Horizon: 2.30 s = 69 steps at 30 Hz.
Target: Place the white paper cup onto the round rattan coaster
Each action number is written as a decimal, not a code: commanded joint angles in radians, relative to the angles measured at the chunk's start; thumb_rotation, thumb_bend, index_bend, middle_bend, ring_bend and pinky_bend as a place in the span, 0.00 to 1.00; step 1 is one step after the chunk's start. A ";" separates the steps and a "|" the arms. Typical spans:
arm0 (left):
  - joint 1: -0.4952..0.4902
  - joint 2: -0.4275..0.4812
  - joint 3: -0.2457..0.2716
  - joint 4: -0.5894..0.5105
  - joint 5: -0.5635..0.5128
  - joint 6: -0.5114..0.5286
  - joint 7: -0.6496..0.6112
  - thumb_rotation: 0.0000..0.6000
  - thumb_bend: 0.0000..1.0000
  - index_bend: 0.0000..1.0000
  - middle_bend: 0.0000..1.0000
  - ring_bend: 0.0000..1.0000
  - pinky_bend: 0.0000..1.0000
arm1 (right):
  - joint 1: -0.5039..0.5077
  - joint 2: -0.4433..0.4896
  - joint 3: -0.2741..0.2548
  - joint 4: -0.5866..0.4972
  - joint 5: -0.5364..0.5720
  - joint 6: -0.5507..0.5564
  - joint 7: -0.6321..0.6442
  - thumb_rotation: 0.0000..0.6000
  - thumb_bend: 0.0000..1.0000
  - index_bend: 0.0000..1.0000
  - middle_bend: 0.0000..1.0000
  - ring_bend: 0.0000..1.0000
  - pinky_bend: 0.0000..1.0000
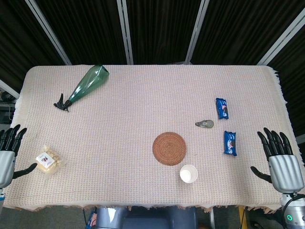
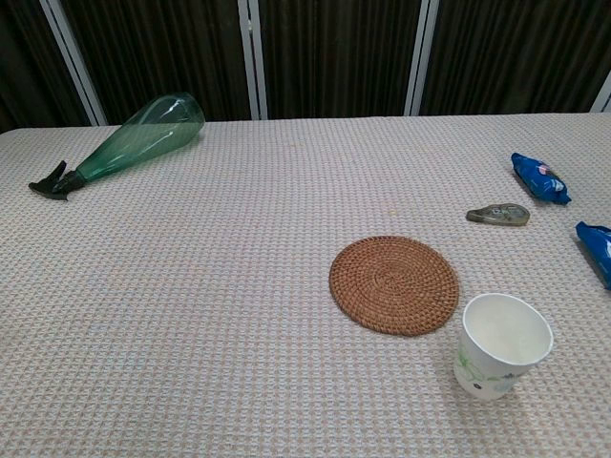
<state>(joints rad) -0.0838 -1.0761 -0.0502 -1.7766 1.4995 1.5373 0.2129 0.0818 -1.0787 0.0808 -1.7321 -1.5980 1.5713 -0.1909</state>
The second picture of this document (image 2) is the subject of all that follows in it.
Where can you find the white paper cup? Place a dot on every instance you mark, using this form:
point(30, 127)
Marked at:
point(482, 367)

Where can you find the brown round woven coaster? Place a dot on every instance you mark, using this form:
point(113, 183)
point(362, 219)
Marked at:
point(382, 281)

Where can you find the checkered woven tablecloth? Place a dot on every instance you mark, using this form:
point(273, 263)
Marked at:
point(191, 310)

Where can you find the dark pleated curtain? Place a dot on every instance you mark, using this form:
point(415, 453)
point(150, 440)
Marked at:
point(334, 52)

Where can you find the green plastic spray bottle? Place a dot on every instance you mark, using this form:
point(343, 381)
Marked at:
point(143, 138)

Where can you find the translucent correction tape dispenser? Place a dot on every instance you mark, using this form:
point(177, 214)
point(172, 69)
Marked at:
point(501, 214)

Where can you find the blue snack packet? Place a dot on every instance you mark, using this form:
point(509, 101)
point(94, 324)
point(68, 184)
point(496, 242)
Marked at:
point(537, 177)
point(596, 245)

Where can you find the white partition frame post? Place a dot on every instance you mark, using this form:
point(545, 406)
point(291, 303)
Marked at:
point(71, 57)
point(602, 97)
point(420, 57)
point(253, 62)

